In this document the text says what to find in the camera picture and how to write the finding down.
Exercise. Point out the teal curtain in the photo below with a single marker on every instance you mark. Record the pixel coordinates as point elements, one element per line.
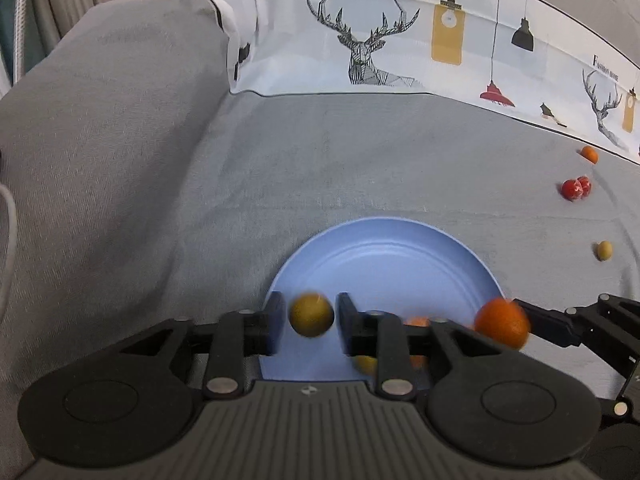
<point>6,10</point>

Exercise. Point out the small green fruit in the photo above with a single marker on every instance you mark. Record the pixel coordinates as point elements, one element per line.
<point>366,363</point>
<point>604,250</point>
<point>311,315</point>

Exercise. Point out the red cherry tomato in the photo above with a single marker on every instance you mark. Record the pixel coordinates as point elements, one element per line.
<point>569,190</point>
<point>583,186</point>

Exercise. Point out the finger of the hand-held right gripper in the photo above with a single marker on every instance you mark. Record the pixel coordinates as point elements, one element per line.
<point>555,325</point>

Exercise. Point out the blue plate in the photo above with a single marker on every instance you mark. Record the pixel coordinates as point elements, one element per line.
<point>380,260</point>

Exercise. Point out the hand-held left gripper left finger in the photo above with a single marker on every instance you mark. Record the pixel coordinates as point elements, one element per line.
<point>275,322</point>

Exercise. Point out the grey bed sheet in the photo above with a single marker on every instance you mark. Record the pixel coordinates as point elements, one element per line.
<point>150,185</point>

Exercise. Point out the grey curtain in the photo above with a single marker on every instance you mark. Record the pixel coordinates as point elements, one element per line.
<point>65,0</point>

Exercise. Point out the grey duvet with printed band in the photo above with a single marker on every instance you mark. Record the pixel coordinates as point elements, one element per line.
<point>400,35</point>

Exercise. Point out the small orange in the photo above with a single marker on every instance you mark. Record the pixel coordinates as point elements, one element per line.
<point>417,321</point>
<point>590,154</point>
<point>502,322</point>

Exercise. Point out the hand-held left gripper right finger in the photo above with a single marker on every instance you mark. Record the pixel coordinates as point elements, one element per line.
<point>346,322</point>

